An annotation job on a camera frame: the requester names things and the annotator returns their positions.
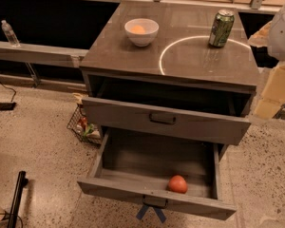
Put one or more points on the orange fruit in bowl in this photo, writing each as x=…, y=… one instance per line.
x=138, y=29

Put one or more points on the grey drawer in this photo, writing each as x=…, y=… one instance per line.
x=193, y=125
x=136, y=167

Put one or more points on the black wire basket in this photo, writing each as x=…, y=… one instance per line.
x=84, y=131

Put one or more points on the black power adapter with cable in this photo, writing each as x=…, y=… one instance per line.
x=8, y=106

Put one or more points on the green soda can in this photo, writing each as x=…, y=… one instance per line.
x=221, y=28

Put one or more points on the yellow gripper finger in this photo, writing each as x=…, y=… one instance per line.
x=272, y=97
x=260, y=38

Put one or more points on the grey wooden drawer cabinet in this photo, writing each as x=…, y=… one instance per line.
x=179, y=69

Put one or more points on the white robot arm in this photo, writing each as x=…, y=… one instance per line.
x=272, y=36

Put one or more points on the grey middle drawer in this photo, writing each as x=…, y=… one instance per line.
x=136, y=167

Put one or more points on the white ceramic bowl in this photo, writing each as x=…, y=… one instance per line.
x=142, y=40

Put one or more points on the black metal stand post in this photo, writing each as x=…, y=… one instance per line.
x=22, y=181

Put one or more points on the red apple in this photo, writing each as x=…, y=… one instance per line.
x=178, y=184

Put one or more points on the grey top drawer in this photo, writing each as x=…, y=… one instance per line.
x=193, y=125

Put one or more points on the clear plastic water bottle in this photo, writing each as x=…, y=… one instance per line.
x=10, y=34

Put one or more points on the grey metal rail shelf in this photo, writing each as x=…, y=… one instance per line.
x=42, y=55

